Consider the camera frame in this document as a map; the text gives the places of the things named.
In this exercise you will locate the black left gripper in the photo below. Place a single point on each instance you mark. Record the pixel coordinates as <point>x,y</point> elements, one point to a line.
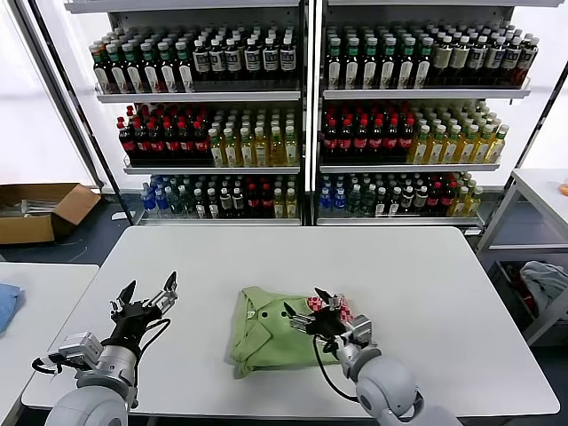
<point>133,324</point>

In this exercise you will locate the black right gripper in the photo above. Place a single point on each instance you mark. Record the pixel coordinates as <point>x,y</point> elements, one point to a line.
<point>327,324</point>

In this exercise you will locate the green polo shirt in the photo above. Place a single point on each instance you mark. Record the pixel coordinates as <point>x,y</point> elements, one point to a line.
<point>284,346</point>

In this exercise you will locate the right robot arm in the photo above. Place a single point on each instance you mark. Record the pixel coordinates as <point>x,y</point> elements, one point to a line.
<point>386,386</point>

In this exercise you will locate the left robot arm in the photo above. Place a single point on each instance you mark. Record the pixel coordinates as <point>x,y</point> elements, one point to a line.
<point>111,368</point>

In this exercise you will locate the white paper scrap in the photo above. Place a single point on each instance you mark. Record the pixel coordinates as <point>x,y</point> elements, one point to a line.
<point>118,216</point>

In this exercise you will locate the clear green water bottle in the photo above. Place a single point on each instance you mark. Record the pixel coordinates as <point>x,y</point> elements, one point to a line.
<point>367,202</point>
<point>186,203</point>
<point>354,202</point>
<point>175,202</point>

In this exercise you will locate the dark drink bottle white cap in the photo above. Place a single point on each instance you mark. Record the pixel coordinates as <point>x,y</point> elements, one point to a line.
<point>238,202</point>
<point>394,203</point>
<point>213,206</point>
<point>420,199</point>
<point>407,199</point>
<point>226,202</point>
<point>199,206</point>
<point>381,204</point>

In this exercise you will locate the yellow juice bottle green cap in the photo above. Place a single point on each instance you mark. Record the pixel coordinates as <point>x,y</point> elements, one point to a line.
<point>436,148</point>
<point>291,148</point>
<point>467,148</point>
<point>498,146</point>
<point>231,151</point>
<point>278,205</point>
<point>261,150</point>
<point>216,151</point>
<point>246,150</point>
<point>483,147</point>
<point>420,148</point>
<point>451,148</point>
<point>276,149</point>
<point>291,205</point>
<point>461,203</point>
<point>475,202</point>

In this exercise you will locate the cola bottle red cap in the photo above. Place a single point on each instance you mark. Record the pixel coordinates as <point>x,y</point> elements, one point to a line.
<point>156,144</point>
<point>128,144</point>
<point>344,142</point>
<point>253,202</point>
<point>391,141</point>
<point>171,144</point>
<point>433,199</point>
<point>360,142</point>
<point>186,144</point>
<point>376,142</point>
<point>405,141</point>
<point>266,202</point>
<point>329,142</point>
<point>142,144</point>
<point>447,199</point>
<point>201,144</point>

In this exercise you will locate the brown cardboard box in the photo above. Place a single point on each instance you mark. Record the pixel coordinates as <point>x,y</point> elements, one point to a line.
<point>26,231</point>

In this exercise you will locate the clear plastic packets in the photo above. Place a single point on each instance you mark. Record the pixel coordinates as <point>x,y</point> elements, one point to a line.
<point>37,207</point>

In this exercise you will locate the blue folded cloth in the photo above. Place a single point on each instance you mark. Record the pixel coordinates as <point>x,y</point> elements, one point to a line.
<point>6,306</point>

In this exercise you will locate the dark storage bin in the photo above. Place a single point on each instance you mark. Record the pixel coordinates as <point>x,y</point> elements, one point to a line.
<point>503,277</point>

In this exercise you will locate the white metal bottle shelf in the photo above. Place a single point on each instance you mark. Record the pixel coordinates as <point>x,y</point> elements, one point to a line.
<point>199,97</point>
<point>421,94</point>

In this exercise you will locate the red item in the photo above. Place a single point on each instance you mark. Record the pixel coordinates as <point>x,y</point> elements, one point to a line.
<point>526,297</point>

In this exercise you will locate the dark tea bottle green cap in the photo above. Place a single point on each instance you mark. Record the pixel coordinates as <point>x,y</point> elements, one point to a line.
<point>369,66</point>
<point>149,71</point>
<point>333,66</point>
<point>132,71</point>
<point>423,65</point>
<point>405,66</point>
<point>387,66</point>
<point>167,71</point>
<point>351,66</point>
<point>116,71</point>
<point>184,71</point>

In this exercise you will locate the grey crumpled cloth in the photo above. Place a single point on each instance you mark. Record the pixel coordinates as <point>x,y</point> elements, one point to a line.
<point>543,279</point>

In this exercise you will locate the dark drink bottle blue label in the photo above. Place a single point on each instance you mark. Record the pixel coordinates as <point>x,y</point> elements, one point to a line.
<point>233,62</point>
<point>200,62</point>
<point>270,60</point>
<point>287,60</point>
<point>509,61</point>
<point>475,60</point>
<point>492,60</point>
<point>217,62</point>
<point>251,61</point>

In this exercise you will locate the small orange object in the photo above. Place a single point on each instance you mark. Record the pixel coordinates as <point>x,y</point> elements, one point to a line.
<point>564,189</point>

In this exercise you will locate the dark drink bottle beige label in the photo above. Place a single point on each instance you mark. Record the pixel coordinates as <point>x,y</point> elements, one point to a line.
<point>458,60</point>
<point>440,60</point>

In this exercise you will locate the red drink bottle white cap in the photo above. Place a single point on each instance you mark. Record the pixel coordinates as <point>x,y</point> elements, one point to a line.
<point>526,62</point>

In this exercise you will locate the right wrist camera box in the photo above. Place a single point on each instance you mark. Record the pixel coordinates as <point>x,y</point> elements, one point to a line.
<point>361,330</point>

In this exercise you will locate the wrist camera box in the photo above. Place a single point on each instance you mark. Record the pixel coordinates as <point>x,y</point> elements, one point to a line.
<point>361,330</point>
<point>80,348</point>

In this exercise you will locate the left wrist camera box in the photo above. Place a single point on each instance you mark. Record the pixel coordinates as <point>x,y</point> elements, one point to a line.
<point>80,348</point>

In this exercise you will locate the dark slanted window post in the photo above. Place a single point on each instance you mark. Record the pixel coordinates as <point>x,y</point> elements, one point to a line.
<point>82,128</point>

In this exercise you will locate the white metal frame table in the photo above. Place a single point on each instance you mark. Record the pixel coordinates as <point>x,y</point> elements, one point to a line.
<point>537,182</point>

